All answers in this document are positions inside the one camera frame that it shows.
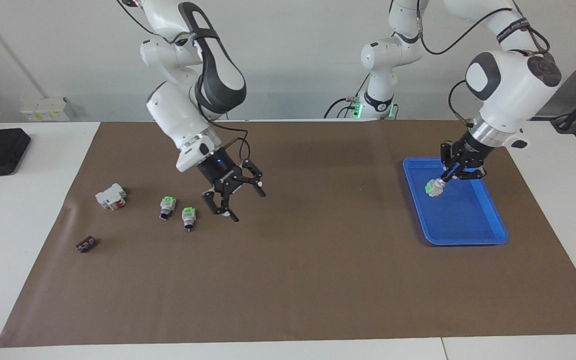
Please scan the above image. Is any green white selector switch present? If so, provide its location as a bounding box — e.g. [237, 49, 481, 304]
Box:
[181, 206, 197, 232]
[425, 177, 450, 198]
[159, 196, 177, 221]

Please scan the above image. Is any brown table mat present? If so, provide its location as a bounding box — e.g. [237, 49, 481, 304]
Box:
[0, 119, 576, 348]

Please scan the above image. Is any white circuit breaker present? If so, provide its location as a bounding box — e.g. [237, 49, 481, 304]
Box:
[95, 183, 128, 211]

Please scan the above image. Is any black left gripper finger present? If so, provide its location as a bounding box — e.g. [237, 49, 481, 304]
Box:
[440, 141, 458, 184]
[454, 164, 488, 183]

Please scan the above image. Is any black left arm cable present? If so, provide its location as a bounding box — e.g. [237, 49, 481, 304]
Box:
[414, 0, 551, 128]

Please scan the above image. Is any blue plastic tray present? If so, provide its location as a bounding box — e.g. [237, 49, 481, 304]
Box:
[402, 156, 510, 247]

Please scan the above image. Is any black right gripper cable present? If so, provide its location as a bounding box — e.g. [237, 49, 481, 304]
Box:
[211, 119, 252, 166]

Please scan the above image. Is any black left base cable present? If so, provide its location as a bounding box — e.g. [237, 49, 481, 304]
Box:
[323, 74, 372, 119]

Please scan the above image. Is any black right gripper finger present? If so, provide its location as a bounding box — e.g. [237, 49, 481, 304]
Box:
[202, 186, 240, 223]
[238, 159, 268, 198]

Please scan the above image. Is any white wall socket box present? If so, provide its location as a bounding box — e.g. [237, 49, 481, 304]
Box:
[20, 97, 76, 122]

